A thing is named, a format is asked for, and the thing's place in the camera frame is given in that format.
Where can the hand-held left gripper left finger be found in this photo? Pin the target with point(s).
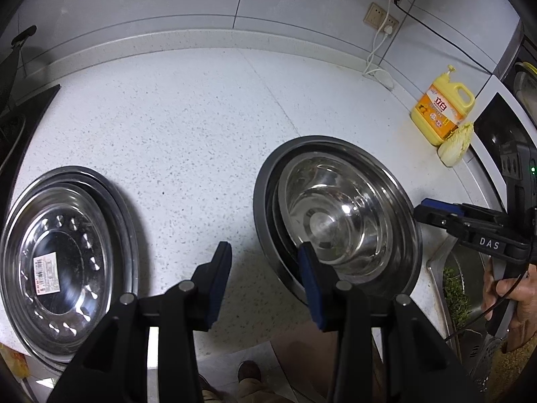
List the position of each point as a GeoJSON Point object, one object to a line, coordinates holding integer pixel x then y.
{"type": "Point", "coordinates": [220, 277]}

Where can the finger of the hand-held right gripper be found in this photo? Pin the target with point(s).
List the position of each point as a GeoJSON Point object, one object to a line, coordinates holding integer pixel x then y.
{"type": "Point", "coordinates": [440, 214]}

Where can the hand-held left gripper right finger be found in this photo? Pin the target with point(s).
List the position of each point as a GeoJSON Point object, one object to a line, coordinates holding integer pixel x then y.
{"type": "Point", "coordinates": [312, 289]}

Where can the medium steel bowl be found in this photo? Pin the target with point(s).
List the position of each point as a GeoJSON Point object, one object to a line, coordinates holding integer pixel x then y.
{"type": "Point", "coordinates": [277, 226]}

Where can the large steel bowl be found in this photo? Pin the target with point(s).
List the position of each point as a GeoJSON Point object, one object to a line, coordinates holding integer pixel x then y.
{"type": "Point", "coordinates": [262, 218]}

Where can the small steel bowl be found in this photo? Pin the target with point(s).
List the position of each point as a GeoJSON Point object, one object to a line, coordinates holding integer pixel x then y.
{"type": "Point", "coordinates": [335, 218]}

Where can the large steel plate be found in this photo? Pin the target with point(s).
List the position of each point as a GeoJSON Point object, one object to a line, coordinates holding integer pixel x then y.
{"type": "Point", "coordinates": [135, 252]}

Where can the medium steel plate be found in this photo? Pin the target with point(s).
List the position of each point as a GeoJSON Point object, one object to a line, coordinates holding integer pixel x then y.
{"type": "Point", "coordinates": [124, 243]}

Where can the small labelled steel plate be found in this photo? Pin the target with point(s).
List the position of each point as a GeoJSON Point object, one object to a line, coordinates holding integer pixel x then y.
{"type": "Point", "coordinates": [67, 277]}

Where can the person's right hand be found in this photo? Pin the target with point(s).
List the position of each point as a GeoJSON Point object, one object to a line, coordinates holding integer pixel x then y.
{"type": "Point", "coordinates": [488, 285]}

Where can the steel sink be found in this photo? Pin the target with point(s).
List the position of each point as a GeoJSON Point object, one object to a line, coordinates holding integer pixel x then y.
{"type": "Point", "coordinates": [440, 260]}

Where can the black glass appliance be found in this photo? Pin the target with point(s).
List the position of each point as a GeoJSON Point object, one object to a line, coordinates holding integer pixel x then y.
{"type": "Point", "coordinates": [495, 130]}

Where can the napa cabbage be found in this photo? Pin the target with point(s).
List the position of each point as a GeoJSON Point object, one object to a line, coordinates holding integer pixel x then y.
{"type": "Point", "coordinates": [455, 147]}

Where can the green vegetables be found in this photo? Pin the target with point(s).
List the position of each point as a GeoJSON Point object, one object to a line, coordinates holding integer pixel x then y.
{"type": "Point", "coordinates": [455, 291]}

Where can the brown shoe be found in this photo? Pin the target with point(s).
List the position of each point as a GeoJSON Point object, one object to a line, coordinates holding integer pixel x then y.
{"type": "Point", "coordinates": [248, 371]}

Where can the steel pot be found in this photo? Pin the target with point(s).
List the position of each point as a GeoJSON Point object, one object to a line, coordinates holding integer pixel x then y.
{"type": "Point", "coordinates": [526, 86]}

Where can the yellow detergent bottle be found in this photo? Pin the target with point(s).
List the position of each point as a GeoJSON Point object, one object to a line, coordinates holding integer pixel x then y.
{"type": "Point", "coordinates": [440, 109]}

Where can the person's beige trouser leg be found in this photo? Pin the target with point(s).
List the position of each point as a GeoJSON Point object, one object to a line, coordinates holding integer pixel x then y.
{"type": "Point", "coordinates": [247, 392]}

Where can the perforated steel strainer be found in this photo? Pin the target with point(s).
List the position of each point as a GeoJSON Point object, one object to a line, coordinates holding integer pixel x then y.
{"type": "Point", "coordinates": [486, 357]}

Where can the yellow plastic bag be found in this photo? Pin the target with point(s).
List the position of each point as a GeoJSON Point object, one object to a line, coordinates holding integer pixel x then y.
{"type": "Point", "coordinates": [16, 363]}

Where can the black cooktop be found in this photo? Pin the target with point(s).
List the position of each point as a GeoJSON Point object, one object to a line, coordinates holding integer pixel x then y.
{"type": "Point", "coordinates": [33, 109]}

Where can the beige wall outlet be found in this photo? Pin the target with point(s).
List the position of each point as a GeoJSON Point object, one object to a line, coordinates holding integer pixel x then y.
{"type": "Point", "coordinates": [379, 14]}

